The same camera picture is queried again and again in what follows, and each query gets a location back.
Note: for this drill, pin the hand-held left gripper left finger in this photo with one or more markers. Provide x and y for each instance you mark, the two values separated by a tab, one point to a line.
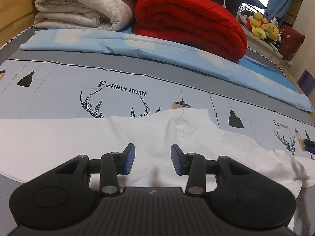
130	159

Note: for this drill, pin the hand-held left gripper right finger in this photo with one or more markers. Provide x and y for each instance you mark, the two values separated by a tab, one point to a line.
176	159

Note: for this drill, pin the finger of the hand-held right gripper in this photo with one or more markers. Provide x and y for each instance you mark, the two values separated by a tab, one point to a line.
310	144

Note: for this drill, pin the white t-shirt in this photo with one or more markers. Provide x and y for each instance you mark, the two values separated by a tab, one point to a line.
73	140

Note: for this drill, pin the purple box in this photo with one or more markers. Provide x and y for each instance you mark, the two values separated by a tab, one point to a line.
307	82

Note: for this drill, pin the printed grey bed sheet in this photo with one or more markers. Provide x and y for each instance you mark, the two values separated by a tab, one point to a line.
61	83

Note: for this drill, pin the dark red bag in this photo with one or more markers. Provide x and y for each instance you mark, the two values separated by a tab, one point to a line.
291	41

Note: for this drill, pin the light blue cloud-print quilt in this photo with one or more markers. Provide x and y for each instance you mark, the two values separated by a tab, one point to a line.
152	51

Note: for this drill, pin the yellow plush toy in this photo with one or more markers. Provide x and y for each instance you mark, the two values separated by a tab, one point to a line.
272	30
258	23

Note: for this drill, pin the red folded blanket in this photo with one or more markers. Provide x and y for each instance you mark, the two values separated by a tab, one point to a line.
192	22

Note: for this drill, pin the cream folded quilt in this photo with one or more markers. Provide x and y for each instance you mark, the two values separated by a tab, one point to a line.
83	7

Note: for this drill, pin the wooden bed frame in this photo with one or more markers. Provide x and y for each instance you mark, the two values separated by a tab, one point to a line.
14	7

